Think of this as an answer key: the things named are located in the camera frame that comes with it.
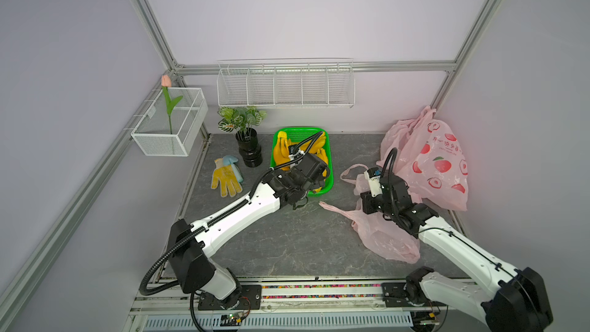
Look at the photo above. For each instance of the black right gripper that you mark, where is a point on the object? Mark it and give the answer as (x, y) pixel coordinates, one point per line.
(366, 199)

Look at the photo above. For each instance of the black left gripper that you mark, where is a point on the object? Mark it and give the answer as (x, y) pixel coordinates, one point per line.
(319, 183)

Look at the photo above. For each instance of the orange-yellow banana bunch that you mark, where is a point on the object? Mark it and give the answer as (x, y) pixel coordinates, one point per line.
(281, 149)

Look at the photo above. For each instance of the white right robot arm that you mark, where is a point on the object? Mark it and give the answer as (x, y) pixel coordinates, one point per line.
(501, 296)

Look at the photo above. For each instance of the yellow banana bunch in basket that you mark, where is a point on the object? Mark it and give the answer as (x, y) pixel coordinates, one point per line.
(316, 146)

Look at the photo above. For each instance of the pink peach printed bag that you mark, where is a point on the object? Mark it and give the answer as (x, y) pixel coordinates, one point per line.
(433, 165)

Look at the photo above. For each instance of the plain pink plastic bag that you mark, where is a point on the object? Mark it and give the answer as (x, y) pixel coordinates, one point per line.
(400, 136)

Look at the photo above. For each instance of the green plastic basket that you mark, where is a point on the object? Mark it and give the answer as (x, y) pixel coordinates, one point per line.
(291, 136)

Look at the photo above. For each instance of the black ceramic vase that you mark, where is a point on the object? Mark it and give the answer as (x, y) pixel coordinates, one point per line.
(249, 147)

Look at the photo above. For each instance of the yellow knitted work glove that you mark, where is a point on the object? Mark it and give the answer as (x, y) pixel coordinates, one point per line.
(225, 180)

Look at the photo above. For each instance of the green variegated artificial plant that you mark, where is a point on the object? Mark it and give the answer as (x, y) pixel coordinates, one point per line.
(241, 120)

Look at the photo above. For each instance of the artificial pink tulip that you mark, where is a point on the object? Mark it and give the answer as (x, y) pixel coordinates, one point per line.
(170, 102)

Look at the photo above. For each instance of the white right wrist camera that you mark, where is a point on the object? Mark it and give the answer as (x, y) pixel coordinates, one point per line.
(373, 176)

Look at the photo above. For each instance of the white wire wall shelf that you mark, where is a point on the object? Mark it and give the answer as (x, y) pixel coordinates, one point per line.
(295, 83)

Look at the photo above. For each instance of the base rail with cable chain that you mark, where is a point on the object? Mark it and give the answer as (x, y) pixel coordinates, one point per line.
(331, 303)

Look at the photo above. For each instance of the white wire wall basket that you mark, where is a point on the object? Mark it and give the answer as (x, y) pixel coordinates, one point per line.
(152, 134)

